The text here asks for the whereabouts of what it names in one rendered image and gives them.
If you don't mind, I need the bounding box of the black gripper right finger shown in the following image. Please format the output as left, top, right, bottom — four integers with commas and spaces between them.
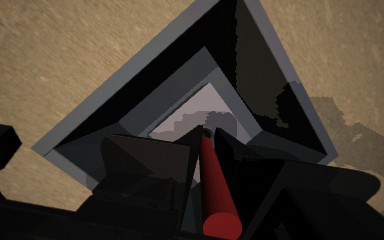
214, 128, 381, 240

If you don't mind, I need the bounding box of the red peg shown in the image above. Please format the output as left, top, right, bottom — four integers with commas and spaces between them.
199, 137, 242, 240

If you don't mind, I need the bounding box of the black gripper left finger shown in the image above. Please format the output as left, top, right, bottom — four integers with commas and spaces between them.
100, 125, 203, 230

